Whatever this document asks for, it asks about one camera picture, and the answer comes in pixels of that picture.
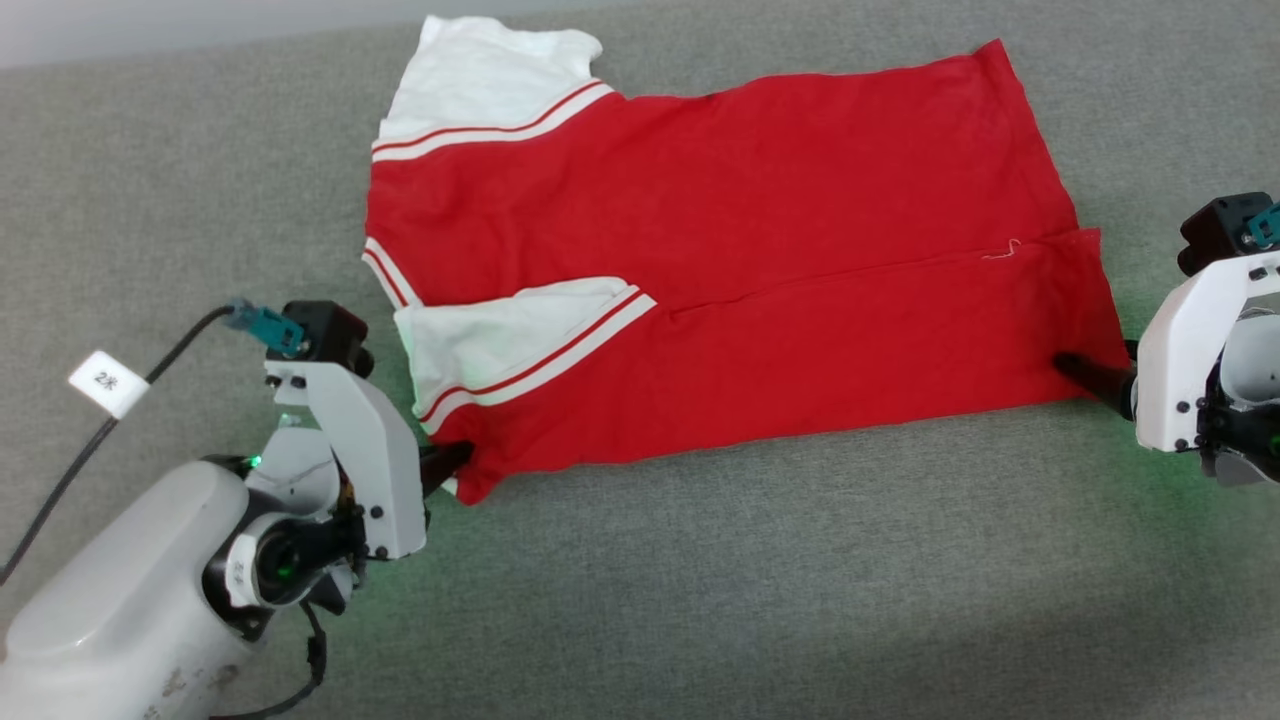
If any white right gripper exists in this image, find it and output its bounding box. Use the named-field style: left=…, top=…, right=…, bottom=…
left=1053, top=250, right=1280, bottom=453

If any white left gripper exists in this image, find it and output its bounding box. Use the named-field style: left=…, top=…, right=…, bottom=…
left=265, top=360, right=475, bottom=561

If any red and white shirt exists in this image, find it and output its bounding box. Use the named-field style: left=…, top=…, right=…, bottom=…
left=362, top=14, right=1133, bottom=506

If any grey fabric sofa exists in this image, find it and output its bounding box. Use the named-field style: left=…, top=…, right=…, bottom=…
left=0, top=0, right=1280, bottom=720

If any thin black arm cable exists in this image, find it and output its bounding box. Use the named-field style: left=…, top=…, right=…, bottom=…
left=210, top=600, right=329, bottom=720

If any white cable label tag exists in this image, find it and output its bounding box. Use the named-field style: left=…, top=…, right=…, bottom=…
left=68, top=350, right=151, bottom=421

